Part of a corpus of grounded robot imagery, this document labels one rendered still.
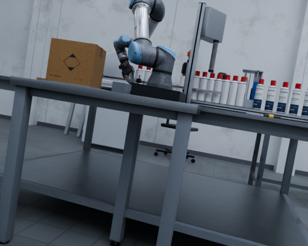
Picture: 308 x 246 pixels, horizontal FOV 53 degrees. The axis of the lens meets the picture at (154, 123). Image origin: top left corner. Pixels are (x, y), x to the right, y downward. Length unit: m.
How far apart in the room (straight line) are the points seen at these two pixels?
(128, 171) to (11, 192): 0.58
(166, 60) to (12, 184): 1.02
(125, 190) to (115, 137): 3.04
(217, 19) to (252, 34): 3.98
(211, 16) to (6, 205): 1.61
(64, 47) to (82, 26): 4.69
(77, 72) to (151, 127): 4.14
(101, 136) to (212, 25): 3.08
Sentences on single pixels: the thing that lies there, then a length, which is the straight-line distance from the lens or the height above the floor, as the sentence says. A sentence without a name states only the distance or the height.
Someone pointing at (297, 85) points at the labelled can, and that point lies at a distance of 2.17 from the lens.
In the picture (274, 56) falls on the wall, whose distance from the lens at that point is 6.07.
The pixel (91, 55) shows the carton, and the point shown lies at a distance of 2.01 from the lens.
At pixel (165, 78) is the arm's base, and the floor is 0.95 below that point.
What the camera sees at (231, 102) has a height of 0.90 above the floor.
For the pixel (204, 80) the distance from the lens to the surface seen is 2.16.
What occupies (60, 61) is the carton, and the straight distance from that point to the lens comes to 2.07.
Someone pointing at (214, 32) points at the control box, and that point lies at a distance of 2.12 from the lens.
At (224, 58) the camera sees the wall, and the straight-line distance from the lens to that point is 6.00.
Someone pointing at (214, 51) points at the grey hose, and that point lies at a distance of 2.09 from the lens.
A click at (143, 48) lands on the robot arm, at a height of 1.10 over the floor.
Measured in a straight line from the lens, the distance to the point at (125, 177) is 1.68.
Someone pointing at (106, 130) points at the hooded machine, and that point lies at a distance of 4.74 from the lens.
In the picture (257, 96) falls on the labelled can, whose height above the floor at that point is 0.97.
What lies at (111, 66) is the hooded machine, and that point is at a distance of 4.82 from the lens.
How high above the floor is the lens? 0.80
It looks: 3 degrees down
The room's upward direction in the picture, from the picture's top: 9 degrees clockwise
